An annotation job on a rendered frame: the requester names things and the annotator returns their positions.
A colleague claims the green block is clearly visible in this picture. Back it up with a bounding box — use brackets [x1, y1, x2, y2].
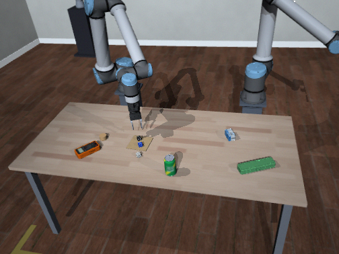
[237, 156, 276, 175]

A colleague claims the orange multimeter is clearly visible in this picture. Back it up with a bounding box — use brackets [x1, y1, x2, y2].
[74, 140, 102, 159]

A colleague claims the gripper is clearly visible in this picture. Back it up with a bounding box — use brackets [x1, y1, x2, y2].
[126, 101, 145, 131]

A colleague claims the blue box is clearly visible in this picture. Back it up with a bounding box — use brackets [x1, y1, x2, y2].
[224, 128, 237, 142]

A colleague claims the jointed stand on dark box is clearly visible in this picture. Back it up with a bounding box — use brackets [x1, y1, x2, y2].
[67, 0, 97, 58]

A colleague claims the green can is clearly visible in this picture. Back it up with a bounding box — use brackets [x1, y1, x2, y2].
[163, 153, 178, 177]

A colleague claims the wooden table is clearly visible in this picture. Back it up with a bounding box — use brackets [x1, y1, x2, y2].
[7, 101, 308, 254]

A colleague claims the tan mat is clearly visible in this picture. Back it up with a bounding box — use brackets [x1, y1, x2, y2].
[125, 134, 155, 152]

